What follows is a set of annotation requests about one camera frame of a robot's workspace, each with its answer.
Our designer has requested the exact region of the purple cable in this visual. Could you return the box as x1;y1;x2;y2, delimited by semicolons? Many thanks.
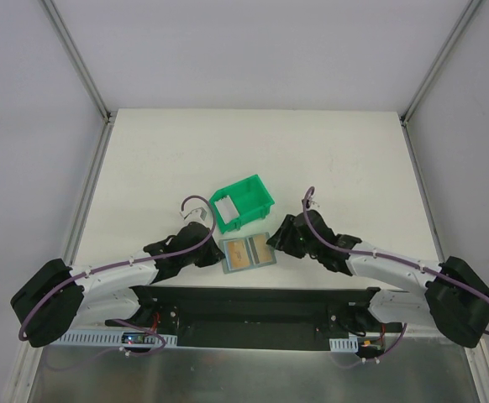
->
18;195;218;342
302;186;489;339

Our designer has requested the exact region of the left white cable duct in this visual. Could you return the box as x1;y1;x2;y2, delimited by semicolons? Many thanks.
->
51;330;177;348

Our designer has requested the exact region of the green plastic bin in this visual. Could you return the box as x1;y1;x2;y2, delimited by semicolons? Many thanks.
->
209;175;275;233

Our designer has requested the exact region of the gold credit card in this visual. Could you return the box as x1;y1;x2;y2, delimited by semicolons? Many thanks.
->
225;239;252;271
248;233;276;266

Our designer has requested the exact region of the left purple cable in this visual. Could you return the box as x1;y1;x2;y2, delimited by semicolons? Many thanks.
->
18;195;218;342

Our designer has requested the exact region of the aluminium frame post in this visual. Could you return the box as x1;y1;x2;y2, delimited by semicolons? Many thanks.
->
398;0;487;127
38;0;118;125

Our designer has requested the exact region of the right white cable duct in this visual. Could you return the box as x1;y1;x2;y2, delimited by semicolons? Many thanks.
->
329;337;359;353

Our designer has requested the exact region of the left aluminium frame post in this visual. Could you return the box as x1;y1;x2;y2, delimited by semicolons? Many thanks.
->
38;0;118;125

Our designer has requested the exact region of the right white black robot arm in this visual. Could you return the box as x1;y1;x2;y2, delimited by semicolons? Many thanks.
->
267;210;489;348

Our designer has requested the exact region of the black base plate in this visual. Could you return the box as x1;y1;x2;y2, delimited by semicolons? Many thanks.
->
129;286;402;351

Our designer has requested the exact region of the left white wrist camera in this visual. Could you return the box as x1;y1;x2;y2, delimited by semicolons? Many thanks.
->
181;207;207;223

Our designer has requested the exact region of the sage green card holder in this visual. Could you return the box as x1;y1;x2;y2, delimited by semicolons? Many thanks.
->
219;233;276;275

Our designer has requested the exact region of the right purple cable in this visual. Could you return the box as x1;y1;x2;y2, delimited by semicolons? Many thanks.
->
302;186;489;339

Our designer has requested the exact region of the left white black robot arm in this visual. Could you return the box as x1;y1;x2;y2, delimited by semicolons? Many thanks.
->
10;222;224;348

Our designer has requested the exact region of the right aluminium frame post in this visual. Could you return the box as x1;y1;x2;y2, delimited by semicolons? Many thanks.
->
398;0;487;127

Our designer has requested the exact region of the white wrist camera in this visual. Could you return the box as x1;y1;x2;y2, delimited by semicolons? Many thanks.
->
304;197;320;210
181;207;207;223

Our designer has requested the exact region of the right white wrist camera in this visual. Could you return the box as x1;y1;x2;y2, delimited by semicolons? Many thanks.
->
304;197;320;210

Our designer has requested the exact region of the white cable duct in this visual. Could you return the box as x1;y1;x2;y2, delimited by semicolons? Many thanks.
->
329;337;359;353
51;330;177;348

